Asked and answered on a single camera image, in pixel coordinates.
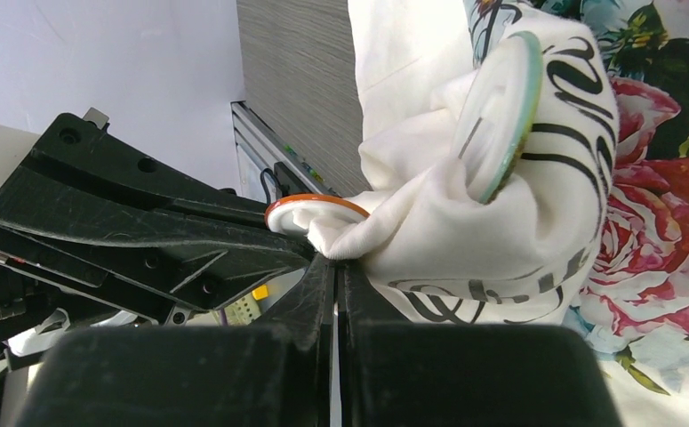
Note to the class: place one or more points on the round orange blue brooch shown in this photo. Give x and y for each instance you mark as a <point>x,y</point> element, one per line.
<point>292,215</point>

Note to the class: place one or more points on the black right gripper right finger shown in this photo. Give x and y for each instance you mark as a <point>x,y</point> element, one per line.
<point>394,372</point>

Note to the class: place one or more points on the round landscape brooch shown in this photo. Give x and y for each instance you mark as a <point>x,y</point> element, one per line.
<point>497,118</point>

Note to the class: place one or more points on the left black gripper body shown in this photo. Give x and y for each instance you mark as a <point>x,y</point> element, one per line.
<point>14,283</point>

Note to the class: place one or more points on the white floral t-shirt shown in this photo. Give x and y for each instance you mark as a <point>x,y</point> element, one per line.
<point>591,230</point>

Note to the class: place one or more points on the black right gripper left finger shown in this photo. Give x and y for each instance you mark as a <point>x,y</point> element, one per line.
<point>273,372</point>

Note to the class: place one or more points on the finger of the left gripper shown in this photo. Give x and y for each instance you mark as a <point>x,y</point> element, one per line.
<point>79,154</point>
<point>212,263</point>

